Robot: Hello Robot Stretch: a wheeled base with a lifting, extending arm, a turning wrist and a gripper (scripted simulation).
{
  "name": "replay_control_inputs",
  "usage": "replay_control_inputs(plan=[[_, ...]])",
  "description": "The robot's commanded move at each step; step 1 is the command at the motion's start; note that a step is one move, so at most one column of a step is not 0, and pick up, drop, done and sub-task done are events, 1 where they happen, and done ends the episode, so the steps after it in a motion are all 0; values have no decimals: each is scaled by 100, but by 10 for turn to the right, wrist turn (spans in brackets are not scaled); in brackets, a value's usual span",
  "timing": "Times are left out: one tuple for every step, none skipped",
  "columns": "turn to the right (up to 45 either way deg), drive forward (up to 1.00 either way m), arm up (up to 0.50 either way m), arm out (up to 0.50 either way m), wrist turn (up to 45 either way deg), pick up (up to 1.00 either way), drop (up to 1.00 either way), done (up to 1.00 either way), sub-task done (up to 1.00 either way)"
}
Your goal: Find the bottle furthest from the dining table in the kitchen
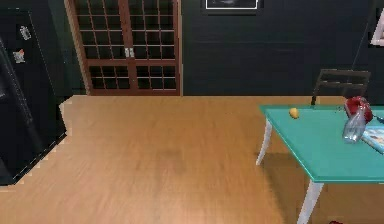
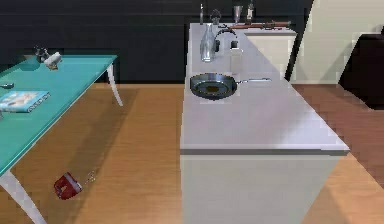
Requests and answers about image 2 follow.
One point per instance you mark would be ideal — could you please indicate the white kitchen counter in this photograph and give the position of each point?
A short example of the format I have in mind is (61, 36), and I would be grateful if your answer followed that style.
(253, 126)

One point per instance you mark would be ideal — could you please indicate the clear glass bottle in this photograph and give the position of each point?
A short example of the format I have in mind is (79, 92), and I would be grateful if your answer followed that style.
(207, 46)

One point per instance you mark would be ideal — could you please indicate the white bottle with black cap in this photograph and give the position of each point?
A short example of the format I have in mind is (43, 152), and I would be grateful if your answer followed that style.
(235, 58)

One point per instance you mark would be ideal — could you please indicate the thin grey bottle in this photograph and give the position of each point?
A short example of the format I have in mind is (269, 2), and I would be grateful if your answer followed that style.
(201, 14)

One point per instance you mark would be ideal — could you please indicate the teal dining table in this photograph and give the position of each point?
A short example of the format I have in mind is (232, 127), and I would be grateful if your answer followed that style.
(63, 83)

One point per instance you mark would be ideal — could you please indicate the dark frying pan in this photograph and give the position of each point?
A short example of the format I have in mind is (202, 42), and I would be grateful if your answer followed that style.
(213, 86)

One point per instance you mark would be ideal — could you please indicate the dark round ornament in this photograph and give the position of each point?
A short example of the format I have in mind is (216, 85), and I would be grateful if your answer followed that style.
(215, 16)

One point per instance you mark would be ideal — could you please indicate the clear drinking glass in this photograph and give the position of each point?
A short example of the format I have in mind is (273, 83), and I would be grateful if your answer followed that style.
(237, 13)

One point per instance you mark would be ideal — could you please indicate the white and black small object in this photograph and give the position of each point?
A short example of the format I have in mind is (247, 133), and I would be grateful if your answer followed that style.
(50, 58)

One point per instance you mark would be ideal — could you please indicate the pale blue book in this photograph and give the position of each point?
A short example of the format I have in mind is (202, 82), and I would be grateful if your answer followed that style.
(22, 101)

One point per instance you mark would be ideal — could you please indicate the dark sofa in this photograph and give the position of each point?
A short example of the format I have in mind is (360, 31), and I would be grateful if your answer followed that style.
(365, 70)

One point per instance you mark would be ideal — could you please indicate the small grey flat object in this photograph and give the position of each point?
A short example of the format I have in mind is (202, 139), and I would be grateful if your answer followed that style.
(6, 85)

